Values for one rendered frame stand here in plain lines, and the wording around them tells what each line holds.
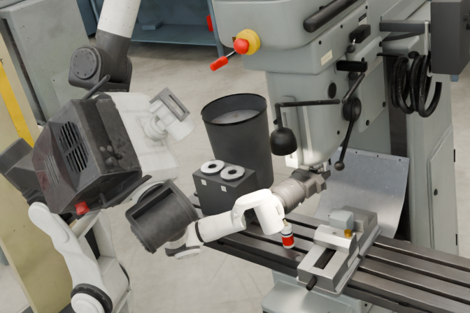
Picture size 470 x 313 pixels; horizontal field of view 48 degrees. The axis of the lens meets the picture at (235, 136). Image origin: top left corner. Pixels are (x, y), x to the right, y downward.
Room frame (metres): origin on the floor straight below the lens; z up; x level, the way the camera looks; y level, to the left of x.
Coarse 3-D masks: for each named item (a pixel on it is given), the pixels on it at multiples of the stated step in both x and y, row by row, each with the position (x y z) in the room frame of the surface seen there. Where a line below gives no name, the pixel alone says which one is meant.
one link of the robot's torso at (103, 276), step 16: (32, 208) 1.29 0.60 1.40; (48, 208) 1.28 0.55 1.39; (48, 224) 1.28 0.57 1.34; (64, 224) 1.27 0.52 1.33; (80, 224) 1.37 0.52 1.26; (96, 224) 1.38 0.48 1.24; (64, 240) 1.27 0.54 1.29; (80, 240) 1.28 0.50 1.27; (96, 240) 1.39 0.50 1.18; (64, 256) 1.32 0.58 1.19; (80, 256) 1.28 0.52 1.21; (96, 256) 1.37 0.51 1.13; (112, 256) 1.37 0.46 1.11; (80, 272) 1.31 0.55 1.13; (96, 272) 1.28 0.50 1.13; (112, 272) 1.33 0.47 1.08; (80, 288) 1.30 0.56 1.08; (96, 288) 1.29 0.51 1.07; (112, 288) 1.30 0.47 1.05; (112, 304) 1.28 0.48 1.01
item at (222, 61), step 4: (232, 52) 1.35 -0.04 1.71; (236, 52) 1.35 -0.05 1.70; (224, 56) 1.32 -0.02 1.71; (228, 56) 1.33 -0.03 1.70; (232, 56) 1.34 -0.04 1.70; (216, 60) 1.30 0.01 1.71; (220, 60) 1.30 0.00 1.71; (224, 60) 1.30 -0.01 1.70; (212, 64) 1.28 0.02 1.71; (216, 64) 1.28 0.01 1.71; (220, 64) 1.29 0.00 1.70; (224, 64) 1.30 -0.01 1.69; (212, 68) 1.28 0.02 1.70; (216, 68) 1.28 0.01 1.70
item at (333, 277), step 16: (352, 208) 1.49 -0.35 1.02; (368, 224) 1.39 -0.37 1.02; (368, 240) 1.36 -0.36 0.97; (320, 256) 1.28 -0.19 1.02; (336, 256) 1.26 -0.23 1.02; (352, 256) 1.28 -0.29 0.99; (304, 272) 1.24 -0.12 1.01; (320, 272) 1.21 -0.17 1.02; (336, 272) 1.20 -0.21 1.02; (352, 272) 1.24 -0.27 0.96; (320, 288) 1.20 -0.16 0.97; (336, 288) 1.18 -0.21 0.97
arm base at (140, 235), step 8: (168, 184) 1.14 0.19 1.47; (152, 192) 1.13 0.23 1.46; (160, 192) 1.13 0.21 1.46; (168, 192) 1.13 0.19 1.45; (176, 192) 1.11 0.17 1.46; (144, 200) 1.12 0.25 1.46; (152, 200) 1.11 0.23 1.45; (160, 200) 1.13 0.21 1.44; (184, 200) 1.09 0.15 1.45; (136, 208) 1.10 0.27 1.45; (144, 208) 1.10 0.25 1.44; (192, 208) 1.08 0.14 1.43; (128, 216) 1.08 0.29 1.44; (136, 216) 1.09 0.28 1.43; (192, 216) 1.07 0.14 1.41; (136, 224) 1.05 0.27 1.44; (136, 232) 1.04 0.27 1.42; (144, 240) 1.02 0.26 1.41; (144, 248) 1.03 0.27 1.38; (152, 248) 1.02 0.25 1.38
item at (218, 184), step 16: (192, 176) 1.74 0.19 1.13; (208, 176) 1.70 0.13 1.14; (224, 176) 1.65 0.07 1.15; (240, 176) 1.63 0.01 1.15; (256, 176) 1.67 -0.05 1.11; (208, 192) 1.69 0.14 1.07; (224, 192) 1.63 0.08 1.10; (240, 192) 1.60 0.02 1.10; (208, 208) 1.71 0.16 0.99; (224, 208) 1.64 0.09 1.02
